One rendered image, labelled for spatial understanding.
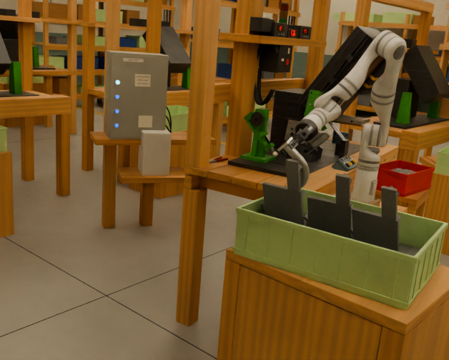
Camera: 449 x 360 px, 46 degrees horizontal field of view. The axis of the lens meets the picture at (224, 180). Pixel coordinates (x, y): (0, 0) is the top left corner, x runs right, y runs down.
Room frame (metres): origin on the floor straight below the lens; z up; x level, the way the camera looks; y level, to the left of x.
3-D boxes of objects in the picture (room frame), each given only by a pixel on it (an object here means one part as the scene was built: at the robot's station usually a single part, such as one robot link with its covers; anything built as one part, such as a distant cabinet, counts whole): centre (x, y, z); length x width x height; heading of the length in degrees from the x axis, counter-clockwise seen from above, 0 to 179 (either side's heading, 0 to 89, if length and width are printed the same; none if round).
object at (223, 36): (3.21, -0.24, 1.52); 0.90 x 0.25 x 0.04; 150
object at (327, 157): (3.08, -0.47, 0.89); 1.10 x 0.42 x 0.02; 150
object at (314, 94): (2.98, -0.49, 1.17); 0.13 x 0.12 x 0.20; 150
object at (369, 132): (2.24, -0.61, 1.13); 0.09 x 0.09 x 0.17; 74
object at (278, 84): (3.27, -0.15, 1.23); 1.30 x 0.05 x 0.09; 150
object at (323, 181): (2.94, -0.71, 0.82); 1.50 x 0.14 x 0.15; 150
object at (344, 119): (3.10, -0.60, 1.11); 0.39 x 0.16 x 0.03; 60
